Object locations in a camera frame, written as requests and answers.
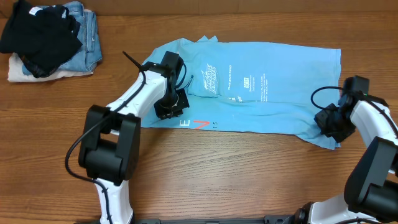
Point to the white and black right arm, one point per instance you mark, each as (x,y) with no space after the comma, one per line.
(368,197)

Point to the light blue printed t-shirt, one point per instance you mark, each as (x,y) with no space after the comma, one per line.
(258,87)

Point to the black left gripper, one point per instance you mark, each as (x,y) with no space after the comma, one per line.
(163,113)

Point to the blue denim jeans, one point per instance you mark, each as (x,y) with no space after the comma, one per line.
(89,53)

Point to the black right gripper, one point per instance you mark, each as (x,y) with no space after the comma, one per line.
(322,120)

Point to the black folded garment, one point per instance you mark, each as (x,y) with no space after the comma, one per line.
(43,38)

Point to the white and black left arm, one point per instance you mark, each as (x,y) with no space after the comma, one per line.
(109,145)

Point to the white folded garment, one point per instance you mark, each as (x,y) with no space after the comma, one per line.
(15,74)

